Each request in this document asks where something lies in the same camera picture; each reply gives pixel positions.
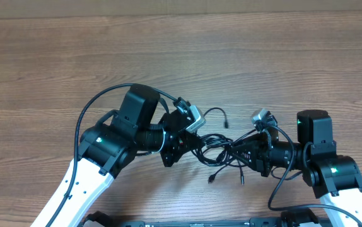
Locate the black multi-head usb cable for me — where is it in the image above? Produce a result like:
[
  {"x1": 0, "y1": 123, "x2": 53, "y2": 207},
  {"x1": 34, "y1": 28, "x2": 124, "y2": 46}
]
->
[{"x1": 190, "y1": 107, "x2": 257, "y2": 186}]

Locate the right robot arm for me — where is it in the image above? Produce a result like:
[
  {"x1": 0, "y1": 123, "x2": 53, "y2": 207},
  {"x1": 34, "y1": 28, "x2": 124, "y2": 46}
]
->
[{"x1": 229, "y1": 108, "x2": 362, "y2": 226}]

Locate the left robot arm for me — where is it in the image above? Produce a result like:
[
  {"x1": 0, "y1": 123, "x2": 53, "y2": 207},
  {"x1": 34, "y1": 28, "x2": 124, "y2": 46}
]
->
[{"x1": 32, "y1": 83, "x2": 206, "y2": 226}]

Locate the right camera cable black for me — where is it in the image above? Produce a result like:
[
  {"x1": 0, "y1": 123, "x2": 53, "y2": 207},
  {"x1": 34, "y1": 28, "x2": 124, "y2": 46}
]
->
[{"x1": 265, "y1": 124, "x2": 362, "y2": 227}]

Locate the camera cable black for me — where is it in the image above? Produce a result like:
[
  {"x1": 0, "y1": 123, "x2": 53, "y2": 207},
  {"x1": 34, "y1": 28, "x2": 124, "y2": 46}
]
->
[
  {"x1": 265, "y1": 124, "x2": 362, "y2": 227},
  {"x1": 33, "y1": 83, "x2": 165, "y2": 226}
]

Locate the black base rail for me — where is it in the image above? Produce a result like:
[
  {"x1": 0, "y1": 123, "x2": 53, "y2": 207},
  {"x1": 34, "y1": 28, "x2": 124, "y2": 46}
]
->
[{"x1": 78, "y1": 211, "x2": 332, "y2": 227}]

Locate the left camera cable black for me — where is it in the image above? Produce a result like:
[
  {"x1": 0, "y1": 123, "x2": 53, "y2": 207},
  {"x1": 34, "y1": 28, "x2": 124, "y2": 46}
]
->
[{"x1": 33, "y1": 83, "x2": 165, "y2": 226}]

